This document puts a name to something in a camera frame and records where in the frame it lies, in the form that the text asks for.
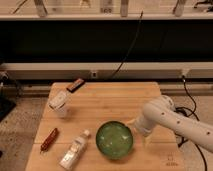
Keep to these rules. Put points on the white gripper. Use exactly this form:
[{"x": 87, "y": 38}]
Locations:
[{"x": 142, "y": 125}]

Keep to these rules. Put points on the green ceramic bowl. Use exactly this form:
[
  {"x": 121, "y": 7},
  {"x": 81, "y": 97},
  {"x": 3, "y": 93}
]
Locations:
[{"x": 114, "y": 140}]

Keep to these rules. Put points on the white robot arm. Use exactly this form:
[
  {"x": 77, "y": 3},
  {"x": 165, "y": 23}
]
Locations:
[{"x": 161, "y": 111}]

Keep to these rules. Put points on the brown rectangular block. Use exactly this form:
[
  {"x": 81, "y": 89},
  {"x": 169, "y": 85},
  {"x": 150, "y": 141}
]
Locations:
[{"x": 75, "y": 85}]

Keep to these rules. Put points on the clear plastic bottle white label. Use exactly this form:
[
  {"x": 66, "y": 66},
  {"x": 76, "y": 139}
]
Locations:
[{"x": 75, "y": 150}]

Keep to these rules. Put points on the clear plastic cup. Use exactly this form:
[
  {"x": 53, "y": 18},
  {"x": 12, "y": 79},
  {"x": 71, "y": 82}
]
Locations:
[{"x": 58, "y": 104}]

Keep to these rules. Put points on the red-brown pocket knife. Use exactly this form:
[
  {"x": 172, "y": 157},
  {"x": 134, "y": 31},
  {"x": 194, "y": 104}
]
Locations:
[{"x": 49, "y": 140}]

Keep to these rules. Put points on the white wall outlet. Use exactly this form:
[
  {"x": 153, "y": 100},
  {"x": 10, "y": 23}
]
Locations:
[{"x": 94, "y": 74}]

